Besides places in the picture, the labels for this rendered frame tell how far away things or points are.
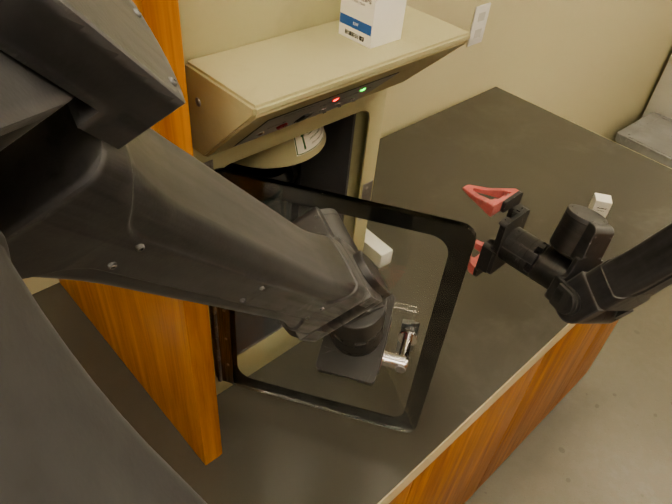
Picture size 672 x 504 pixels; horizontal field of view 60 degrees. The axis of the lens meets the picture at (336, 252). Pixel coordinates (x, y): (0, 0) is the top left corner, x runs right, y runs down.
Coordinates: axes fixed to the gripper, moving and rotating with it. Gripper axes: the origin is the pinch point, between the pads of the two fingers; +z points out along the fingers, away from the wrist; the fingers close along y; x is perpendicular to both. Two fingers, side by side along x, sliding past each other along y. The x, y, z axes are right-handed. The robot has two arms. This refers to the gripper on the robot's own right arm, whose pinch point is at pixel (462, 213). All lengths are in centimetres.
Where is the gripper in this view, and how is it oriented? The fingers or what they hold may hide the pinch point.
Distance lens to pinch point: 96.6
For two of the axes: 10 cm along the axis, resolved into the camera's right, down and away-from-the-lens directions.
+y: 0.8, -7.4, -6.7
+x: -7.2, 4.2, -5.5
